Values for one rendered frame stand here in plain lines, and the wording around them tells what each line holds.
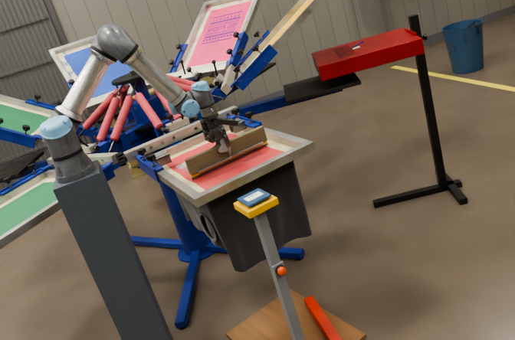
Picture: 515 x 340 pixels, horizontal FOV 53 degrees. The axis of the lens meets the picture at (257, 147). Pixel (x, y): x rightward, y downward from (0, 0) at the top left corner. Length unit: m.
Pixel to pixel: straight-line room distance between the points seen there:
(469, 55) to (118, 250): 4.72
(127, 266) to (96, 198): 0.32
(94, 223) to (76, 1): 4.47
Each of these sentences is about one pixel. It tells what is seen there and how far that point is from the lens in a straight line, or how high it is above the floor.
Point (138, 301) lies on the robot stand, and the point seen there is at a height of 0.62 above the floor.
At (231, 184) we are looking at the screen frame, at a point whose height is 0.98.
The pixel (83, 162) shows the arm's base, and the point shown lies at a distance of 2.12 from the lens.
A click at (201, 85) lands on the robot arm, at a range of 2.27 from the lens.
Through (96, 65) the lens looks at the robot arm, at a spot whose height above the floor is 1.56.
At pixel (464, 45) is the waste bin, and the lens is 6.07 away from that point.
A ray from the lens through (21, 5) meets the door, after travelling 6.35.
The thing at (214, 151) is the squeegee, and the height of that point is 1.04.
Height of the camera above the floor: 1.78
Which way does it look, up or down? 19 degrees down
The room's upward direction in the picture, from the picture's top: 17 degrees counter-clockwise
